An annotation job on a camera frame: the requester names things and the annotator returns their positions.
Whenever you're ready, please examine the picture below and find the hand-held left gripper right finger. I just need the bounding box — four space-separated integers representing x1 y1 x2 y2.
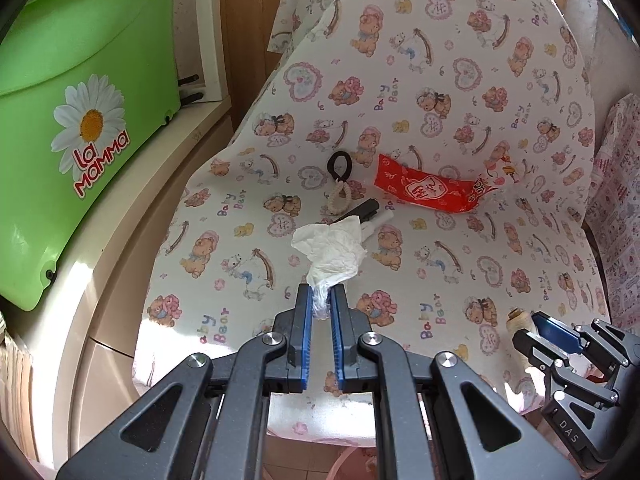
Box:
331 284 578 480

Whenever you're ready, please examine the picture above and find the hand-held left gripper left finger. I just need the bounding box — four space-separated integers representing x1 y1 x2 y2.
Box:
55 284 313 480

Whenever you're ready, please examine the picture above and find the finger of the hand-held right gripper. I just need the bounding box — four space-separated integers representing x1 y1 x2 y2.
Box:
532 311 583 351
512 329 571 371

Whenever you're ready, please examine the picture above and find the beige thread spool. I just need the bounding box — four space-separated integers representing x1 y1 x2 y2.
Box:
506 310 532 361

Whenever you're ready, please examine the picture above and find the white tissue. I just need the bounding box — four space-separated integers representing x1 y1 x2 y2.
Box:
291 216 367 318

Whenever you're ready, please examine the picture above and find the pink plastic basket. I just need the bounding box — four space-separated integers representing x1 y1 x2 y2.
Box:
327 447 381 480

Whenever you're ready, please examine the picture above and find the white stick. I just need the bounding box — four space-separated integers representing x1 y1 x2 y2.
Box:
360 210 396 241

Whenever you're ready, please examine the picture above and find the black marker pen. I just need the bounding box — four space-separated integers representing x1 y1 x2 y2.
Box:
332 198 381 226

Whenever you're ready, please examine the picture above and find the white beaded bracelet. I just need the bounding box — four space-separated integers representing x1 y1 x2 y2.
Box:
327 180 353 216

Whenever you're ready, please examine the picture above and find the red snack wrapper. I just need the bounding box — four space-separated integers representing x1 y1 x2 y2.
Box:
375 154 521 215

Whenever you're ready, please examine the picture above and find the black hair tie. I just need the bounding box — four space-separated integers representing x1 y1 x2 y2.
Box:
327 151 353 181

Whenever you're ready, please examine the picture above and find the bear printed white cloth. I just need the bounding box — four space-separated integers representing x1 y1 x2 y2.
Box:
131 0 613 448

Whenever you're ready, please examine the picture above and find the pink printed tablecloth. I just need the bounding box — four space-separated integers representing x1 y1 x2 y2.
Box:
585 92 640 331

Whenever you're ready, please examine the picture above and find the cream cabinet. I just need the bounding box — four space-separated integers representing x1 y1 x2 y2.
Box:
0 100 236 461

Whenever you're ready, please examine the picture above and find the stack of worn books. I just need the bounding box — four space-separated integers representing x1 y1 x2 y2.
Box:
0 330 33 436

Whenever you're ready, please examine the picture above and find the green plastic storage box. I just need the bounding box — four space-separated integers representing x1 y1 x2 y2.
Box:
0 0 183 313

